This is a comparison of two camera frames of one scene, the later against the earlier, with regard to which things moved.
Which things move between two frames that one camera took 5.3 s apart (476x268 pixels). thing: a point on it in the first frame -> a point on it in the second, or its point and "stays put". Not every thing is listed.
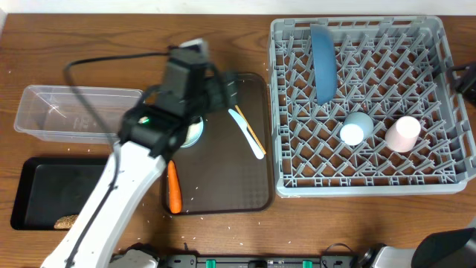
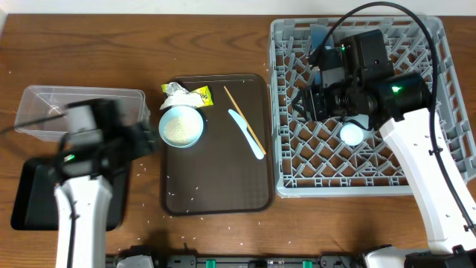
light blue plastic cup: (356, 127) stays put
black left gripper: (226, 93) -> (139, 135)
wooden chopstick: (250, 129) stays put
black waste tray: (52, 187) stays put
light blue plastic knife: (242, 124) stays put
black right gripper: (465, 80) -> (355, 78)
